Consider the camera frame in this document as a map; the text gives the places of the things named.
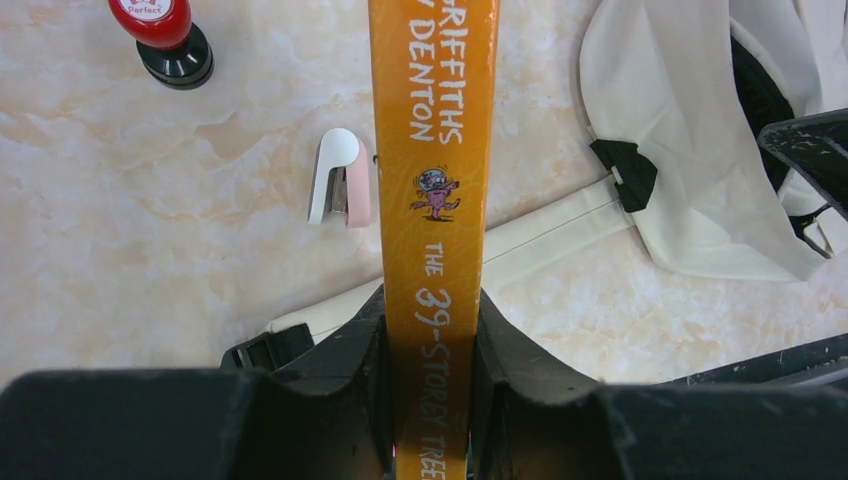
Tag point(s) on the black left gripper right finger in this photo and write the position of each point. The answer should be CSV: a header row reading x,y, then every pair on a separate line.
x,y
534,417

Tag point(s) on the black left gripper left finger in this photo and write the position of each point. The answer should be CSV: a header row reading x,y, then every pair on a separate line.
x,y
324,415

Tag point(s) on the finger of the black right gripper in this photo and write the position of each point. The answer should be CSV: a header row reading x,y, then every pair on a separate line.
x,y
816,147

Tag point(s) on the cream canvas backpack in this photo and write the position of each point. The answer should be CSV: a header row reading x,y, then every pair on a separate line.
x,y
676,94

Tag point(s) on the orange green storey treehouse book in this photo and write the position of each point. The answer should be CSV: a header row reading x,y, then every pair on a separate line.
x,y
433,73

